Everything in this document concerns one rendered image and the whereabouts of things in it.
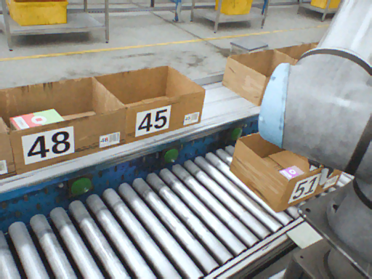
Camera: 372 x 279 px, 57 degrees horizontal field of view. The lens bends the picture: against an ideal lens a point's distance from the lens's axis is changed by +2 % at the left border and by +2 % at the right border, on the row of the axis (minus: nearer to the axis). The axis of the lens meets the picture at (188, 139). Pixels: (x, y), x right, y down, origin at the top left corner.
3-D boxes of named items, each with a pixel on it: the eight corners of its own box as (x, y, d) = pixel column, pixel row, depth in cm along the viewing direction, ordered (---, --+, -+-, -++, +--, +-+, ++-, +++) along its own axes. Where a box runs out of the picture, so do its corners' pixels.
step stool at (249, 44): (254, 89, 417) (264, 54, 392) (223, 75, 443) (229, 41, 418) (272, 82, 444) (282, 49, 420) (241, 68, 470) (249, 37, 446)
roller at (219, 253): (224, 274, 112) (227, 264, 109) (143, 181, 144) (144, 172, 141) (235, 267, 114) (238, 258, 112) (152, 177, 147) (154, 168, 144)
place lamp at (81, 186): (73, 198, 120) (72, 183, 116) (71, 196, 121) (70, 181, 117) (91, 192, 124) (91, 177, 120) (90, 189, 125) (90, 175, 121)
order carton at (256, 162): (276, 213, 131) (289, 180, 122) (227, 169, 150) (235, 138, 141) (337, 184, 152) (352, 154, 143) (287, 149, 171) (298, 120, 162)
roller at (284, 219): (286, 234, 130) (290, 225, 127) (201, 160, 162) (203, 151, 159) (294, 229, 133) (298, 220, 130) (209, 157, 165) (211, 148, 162)
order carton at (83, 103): (16, 176, 111) (8, 132, 102) (-7, 131, 129) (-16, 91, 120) (126, 144, 133) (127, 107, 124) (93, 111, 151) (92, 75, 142)
